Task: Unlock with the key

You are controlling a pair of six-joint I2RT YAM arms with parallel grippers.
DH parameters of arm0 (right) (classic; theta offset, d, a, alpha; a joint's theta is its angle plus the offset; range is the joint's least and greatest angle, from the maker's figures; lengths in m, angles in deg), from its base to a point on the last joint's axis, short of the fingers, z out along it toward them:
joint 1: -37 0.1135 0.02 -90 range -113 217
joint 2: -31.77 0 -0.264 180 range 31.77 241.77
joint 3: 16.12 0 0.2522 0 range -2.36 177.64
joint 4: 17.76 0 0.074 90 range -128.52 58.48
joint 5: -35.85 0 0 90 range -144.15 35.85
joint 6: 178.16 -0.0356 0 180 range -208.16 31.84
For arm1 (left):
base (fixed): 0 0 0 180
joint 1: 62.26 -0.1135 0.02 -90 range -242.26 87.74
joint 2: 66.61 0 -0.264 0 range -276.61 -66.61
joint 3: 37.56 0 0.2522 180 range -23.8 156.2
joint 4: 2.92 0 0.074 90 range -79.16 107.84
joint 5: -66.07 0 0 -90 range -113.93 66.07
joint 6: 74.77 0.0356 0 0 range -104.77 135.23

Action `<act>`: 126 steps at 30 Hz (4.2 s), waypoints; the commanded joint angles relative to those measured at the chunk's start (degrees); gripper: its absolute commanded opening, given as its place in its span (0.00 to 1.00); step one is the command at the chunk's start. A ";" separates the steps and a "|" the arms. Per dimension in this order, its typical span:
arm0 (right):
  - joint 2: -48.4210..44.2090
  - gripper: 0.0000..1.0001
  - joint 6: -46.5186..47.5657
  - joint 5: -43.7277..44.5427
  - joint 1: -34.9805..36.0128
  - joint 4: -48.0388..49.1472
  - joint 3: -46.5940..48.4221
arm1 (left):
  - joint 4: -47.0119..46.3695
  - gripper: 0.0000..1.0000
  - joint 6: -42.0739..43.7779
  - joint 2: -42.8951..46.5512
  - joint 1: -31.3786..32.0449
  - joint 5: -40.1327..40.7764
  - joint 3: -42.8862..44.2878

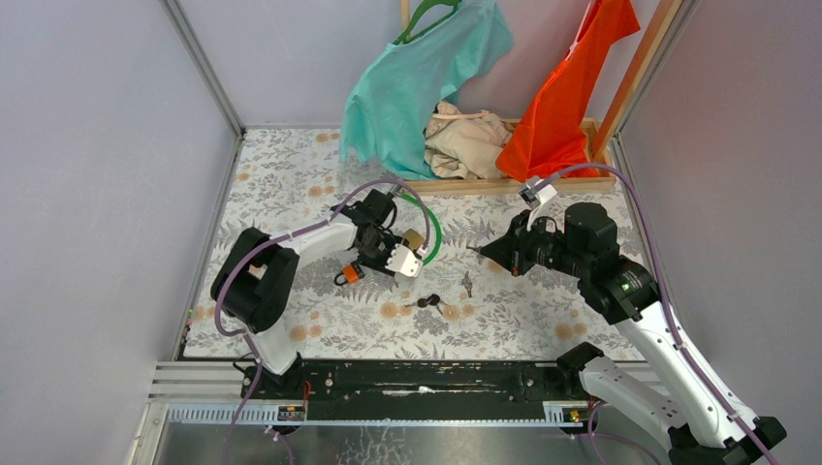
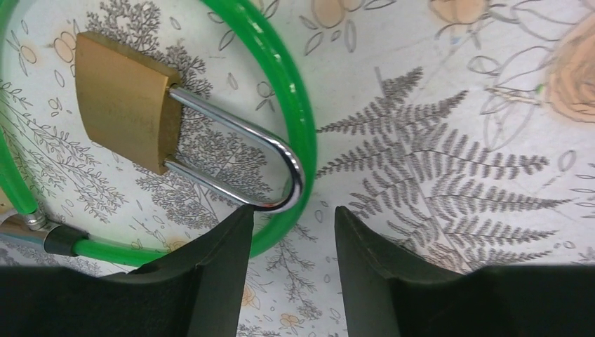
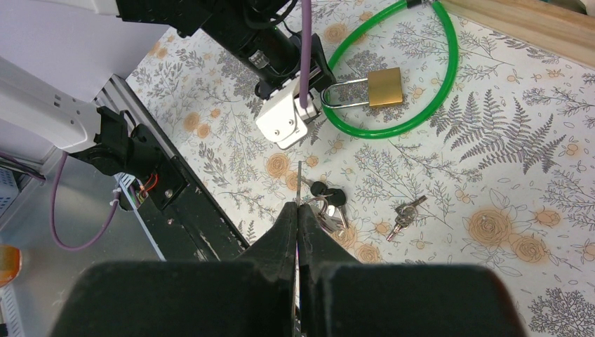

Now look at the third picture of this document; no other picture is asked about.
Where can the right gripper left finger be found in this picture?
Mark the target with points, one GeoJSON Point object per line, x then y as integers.
{"type": "Point", "coordinates": [251, 295]}

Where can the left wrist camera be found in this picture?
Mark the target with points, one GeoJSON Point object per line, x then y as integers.
{"type": "Point", "coordinates": [282, 120]}

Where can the wooden tray frame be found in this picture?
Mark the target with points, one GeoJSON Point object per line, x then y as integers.
{"type": "Point", "coordinates": [558, 30]}

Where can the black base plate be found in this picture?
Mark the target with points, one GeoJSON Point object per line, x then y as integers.
{"type": "Point", "coordinates": [181, 216]}

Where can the green cable lock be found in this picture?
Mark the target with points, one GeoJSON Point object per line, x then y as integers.
{"type": "Point", "coordinates": [435, 103]}

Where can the brass padlock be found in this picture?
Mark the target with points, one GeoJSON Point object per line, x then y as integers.
{"type": "Point", "coordinates": [384, 89]}

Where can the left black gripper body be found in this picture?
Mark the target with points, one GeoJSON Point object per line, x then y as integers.
{"type": "Point", "coordinates": [274, 57]}

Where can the small silver key pair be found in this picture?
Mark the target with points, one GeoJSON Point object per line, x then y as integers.
{"type": "Point", "coordinates": [405, 215]}

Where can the black headed keys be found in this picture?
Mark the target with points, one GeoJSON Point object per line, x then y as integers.
{"type": "Point", "coordinates": [333, 202]}

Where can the floral table mat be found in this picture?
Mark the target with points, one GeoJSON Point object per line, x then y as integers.
{"type": "Point", "coordinates": [506, 164]}

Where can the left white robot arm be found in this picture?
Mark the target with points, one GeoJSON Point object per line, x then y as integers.
{"type": "Point", "coordinates": [84, 130]}

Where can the orange object at edge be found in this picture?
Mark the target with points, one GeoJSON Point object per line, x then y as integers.
{"type": "Point", "coordinates": [10, 263]}

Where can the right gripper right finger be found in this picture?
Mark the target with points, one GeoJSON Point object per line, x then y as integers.
{"type": "Point", "coordinates": [339, 296]}

